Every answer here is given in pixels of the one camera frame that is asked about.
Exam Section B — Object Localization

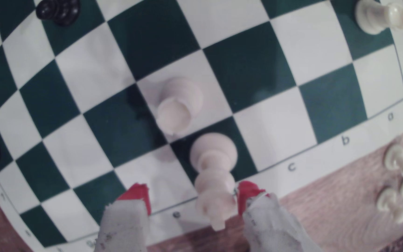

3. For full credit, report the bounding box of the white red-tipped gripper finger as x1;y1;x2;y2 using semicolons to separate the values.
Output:
238;181;323;252
94;183;151;252

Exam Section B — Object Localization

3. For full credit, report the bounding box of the white king chess piece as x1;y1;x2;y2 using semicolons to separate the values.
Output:
189;132;239;231

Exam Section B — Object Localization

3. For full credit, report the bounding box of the white rook chess piece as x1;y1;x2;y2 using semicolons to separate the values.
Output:
155;77;204;136
355;0;403;35

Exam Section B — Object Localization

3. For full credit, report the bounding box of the green white chess mat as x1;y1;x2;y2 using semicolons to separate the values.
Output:
0;0;403;252

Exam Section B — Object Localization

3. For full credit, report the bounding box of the black pawn chess piece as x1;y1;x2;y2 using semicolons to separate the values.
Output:
35;0;81;27

